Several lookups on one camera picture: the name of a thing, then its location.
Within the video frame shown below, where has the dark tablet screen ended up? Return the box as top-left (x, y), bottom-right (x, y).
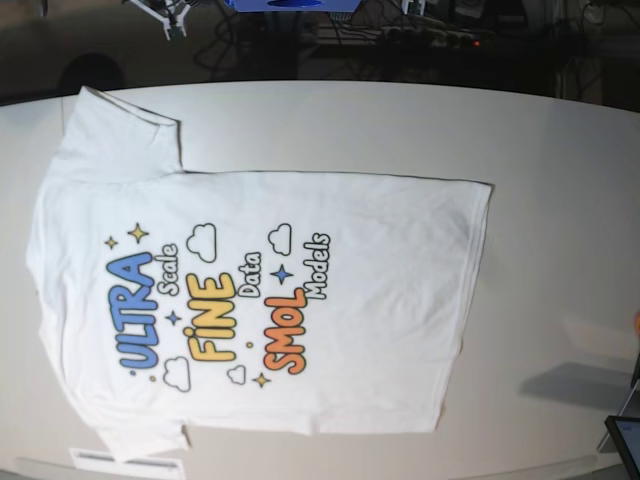
top-left (605, 416), bottom-right (639, 480)

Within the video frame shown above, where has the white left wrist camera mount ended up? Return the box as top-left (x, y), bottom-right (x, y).
top-left (130, 0), bottom-right (191, 41)

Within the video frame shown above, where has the white paper label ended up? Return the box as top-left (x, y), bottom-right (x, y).
top-left (69, 448), bottom-right (187, 480)

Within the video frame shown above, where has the black power strip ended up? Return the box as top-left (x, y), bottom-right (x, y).
top-left (381, 27), bottom-right (491, 50)

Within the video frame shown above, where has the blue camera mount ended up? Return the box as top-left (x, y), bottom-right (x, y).
top-left (225, 0), bottom-right (360, 13)

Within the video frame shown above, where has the white printed T-shirt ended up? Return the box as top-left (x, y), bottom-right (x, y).
top-left (26, 88), bottom-right (492, 461)

